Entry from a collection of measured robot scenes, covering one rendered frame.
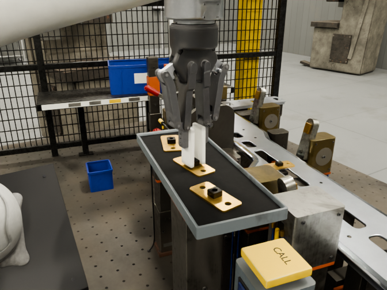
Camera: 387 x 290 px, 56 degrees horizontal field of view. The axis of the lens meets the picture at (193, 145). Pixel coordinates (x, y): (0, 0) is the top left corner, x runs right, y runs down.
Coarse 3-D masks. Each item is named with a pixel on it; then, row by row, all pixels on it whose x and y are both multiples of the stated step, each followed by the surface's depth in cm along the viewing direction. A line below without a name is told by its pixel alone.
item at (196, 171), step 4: (176, 160) 66; (180, 160) 66; (196, 160) 64; (180, 164) 64; (184, 164) 64; (196, 164) 63; (200, 164) 64; (204, 164) 64; (184, 168) 63; (188, 168) 63; (192, 168) 63; (196, 168) 63; (200, 168) 63; (204, 168) 63; (208, 168) 63; (212, 168) 63; (192, 172) 61; (196, 172) 61; (200, 172) 61; (204, 172) 61; (208, 172) 61; (212, 172) 62; (196, 176) 60; (200, 176) 60
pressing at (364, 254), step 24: (240, 120) 138; (240, 144) 115; (264, 144) 116; (288, 168) 100; (312, 168) 101; (336, 192) 88; (360, 216) 78; (384, 216) 78; (360, 240) 70; (360, 264) 64; (384, 264) 64; (384, 288) 59
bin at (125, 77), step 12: (108, 60) 170; (120, 60) 173; (132, 60) 174; (144, 60) 175; (168, 60) 178; (120, 72) 159; (132, 72) 160; (144, 72) 162; (120, 84) 161; (132, 84) 162; (144, 84) 163
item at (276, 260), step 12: (276, 240) 45; (252, 252) 43; (264, 252) 43; (276, 252) 43; (288, 252) 43; (252, 264) 41; (264, 264) 41; (276, 264) 41; (288, 264) 41; (300, 264) 41; (264, 276) 39; (276, 276) 39; (288, 276) 39; (300, 276) 40
